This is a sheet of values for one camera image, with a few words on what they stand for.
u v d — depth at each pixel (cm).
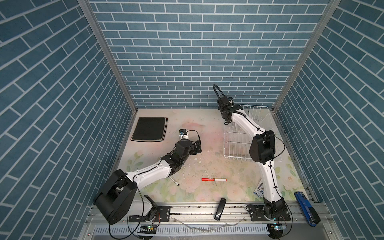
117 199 41
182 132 74
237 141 102
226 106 78
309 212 73
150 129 104
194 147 67
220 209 72
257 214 73
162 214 74
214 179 84
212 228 71
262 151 61
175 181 84
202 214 75
